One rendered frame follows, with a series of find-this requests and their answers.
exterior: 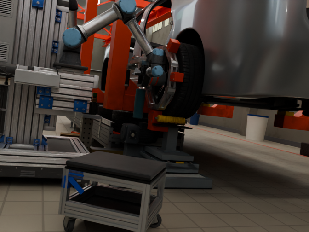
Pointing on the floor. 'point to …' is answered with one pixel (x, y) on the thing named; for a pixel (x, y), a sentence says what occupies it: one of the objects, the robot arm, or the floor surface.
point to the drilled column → (86, 131)
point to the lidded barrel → (256, 127)
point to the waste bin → (194, 119)
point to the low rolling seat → (107, 217)
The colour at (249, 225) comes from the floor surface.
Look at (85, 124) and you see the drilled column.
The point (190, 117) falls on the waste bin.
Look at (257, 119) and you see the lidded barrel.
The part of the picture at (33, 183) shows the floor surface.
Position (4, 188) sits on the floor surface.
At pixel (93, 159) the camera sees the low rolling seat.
